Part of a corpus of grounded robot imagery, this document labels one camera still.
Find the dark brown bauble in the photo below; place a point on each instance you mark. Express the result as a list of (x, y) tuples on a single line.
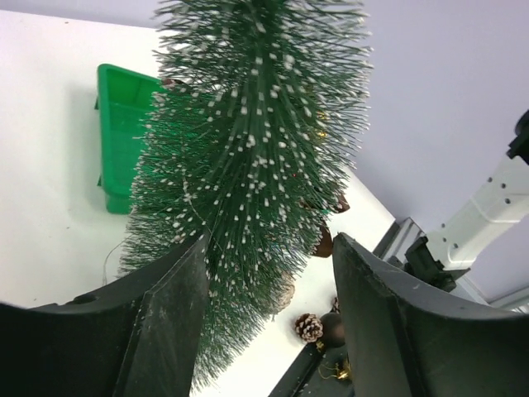
[(333, 333)]

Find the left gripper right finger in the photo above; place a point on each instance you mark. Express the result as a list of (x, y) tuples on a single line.
[(425, 331)]

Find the pine cone pair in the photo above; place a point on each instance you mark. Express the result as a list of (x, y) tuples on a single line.
[(335, 305)]

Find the green plastic tray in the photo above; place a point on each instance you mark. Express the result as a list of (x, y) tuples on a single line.
[(123, 101)]

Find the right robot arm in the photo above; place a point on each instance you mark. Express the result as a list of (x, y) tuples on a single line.
[(444, 255)]

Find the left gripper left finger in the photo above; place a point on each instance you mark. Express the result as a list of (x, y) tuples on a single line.
[(137, 336)]

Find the small green christmas tree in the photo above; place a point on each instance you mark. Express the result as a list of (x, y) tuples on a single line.
[(246, 148)]

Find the brown ribbon bow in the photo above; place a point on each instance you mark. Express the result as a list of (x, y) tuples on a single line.
[(324, 247)]

